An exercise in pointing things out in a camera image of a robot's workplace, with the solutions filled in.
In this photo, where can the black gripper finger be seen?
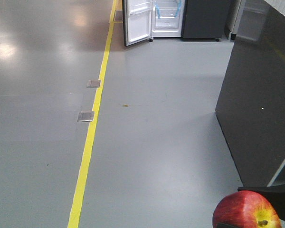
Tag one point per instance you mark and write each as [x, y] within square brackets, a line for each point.
[223, 225]
[274, 194]

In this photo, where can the red yellow apple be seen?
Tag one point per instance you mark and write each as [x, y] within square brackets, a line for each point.
[246, 209]

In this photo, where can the grey kitchen island cabinet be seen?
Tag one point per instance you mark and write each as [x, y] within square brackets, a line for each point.
[251, 103]

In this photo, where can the steel floor socket plate near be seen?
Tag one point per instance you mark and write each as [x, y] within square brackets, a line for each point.
[85, 116]

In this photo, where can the steel floor socket plate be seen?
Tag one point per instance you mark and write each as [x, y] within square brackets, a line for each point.
[85, 116]
[93, 83]

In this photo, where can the steel floor socket plate far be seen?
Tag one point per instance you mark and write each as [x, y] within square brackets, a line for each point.
[93, 83]

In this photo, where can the dark grey refrigerator body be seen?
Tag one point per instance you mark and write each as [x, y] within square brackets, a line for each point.
[190, 19]

